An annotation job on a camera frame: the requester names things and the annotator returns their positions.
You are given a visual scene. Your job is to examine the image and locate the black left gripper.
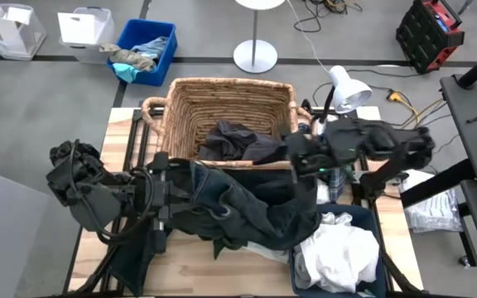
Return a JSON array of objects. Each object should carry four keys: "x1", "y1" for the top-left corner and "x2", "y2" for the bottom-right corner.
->
[{"x1": 148, "y1": 150, "x2": 190, "y2": 255}]

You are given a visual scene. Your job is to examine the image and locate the light blue cloth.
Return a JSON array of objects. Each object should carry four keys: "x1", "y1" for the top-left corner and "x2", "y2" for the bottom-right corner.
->
[{"x1": 130, "y1": 36, "x2": 169, "y2": 61}]

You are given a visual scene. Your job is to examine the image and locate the black table leg frame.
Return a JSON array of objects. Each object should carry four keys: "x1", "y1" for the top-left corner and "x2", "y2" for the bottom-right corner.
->
[{"x1": 399, "y1": 159, "x2": 477, "y2": 268}]

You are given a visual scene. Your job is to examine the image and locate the blue plastic bin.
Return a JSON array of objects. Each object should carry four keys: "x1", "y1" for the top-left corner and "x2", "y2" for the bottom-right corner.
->
[{"x1": 105, "y1": 18, "x2": 178, "y2": 87}]

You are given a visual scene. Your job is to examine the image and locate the red and black toolbox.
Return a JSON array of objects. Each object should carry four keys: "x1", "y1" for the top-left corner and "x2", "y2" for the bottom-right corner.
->
[{"x1": 394, "y1": 0, "x2": 466, "y2": 75}]

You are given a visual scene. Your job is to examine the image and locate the grey flat board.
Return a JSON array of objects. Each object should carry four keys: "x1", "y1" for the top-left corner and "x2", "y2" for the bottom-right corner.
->
[{"x1": 0, "y1": 165, "x2": 50, "y2": 298}]

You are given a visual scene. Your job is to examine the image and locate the white desk lamp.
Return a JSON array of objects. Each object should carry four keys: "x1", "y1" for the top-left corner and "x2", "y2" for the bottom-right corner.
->
[{"x1": 312, "y1": 65, "x2": 373, "y2": 137}]

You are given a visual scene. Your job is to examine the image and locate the black aluminium mounting frame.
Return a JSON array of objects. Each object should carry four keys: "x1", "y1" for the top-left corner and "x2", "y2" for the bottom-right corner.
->
[
  {"x1": 341, "y1": 106, "x2": 426, "y2": 298},
  {"x1": 62, "y1": 106, "x2": 148, "y2": 298}
]

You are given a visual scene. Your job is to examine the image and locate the clear bin with white lid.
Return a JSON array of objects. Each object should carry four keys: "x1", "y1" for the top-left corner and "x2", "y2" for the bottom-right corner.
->
[{"x1": 57, "y1": 6, "x2": 116, "y2": 64}]

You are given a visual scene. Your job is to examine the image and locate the clear plastic storage box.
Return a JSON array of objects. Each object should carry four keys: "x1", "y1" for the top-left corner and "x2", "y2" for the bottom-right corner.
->
[{"x1": 0, "y1": 2, "x2": 47, "y2": 61}]

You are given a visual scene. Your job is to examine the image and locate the black cable tangle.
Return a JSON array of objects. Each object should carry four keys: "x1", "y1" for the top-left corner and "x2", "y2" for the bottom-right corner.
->
[{"x1": 292, "y1": 0, "x2": 364, "y2": 33}]

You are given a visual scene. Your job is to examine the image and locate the tan cloth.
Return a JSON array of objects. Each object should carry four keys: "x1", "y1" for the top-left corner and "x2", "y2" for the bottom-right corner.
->
[{"x1": 99, "y1": 42, "x2": 157, "y2": 72}]

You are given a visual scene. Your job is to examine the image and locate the teal cloth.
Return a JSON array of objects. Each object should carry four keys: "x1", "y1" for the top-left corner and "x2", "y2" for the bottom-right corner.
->
[{"x1": 111, "y1": 61, "x2": 142, "y2": 84}]

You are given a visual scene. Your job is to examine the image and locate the navy fabric bin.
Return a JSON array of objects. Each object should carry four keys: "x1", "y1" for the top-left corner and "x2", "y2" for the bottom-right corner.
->
[{"x1": 287, "y1": 203, "x2": 388, "y2": 298}]

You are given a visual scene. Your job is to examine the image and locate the woven wicker basket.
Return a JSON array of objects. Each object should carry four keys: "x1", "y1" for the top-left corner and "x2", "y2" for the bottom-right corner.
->
[{"x1": 141, "y1": 76, "x2": 318, "y2": 171}]

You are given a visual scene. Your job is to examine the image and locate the dark denim trousers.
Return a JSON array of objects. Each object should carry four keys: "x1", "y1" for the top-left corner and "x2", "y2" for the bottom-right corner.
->
[{"x1": 108, "y1": 158, "x2": 323, "y2": 297}]

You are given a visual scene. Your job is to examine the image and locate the yellow cable bundle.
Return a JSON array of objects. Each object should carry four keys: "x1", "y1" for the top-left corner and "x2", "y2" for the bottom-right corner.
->
[{"x1": 383, "y1": 89, "x2": 449, "y2": 127}]

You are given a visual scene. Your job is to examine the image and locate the clear plastic bag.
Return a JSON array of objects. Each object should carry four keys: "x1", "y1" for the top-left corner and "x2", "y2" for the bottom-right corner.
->
[{"x1": 398, "y1": 168, "x2": 465, "y2": 234}]

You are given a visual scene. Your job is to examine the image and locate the dark grey garment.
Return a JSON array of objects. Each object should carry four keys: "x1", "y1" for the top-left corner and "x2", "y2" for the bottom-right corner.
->
[{"x1": 196, "y1": 118, "x2": 290, "y2": 166}]

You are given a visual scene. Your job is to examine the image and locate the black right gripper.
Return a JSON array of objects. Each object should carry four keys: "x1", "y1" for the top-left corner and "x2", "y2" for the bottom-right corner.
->
[{"x1": 282, "y1": 131, "x2": 338, "y2": 178}]

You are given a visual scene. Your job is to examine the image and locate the white cable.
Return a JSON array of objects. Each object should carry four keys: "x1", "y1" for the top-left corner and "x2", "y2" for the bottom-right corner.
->
[{"x1": 286, "y1": 0, "x2": 333, "y2": 75}]

